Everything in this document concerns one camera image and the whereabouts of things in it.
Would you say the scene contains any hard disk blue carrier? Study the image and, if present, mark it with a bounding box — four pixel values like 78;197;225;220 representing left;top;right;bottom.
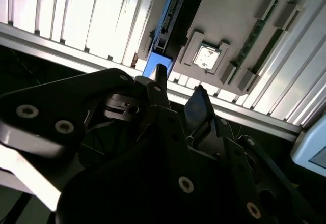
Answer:
142;0;204;80

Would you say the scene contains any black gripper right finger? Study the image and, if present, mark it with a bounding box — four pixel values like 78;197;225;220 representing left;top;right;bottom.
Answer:
183;85;319;224

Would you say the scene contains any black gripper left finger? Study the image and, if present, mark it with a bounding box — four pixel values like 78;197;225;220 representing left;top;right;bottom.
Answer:
0;64;197;194

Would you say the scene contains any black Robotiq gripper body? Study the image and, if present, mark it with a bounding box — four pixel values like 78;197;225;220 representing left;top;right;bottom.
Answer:
55;137;246;224

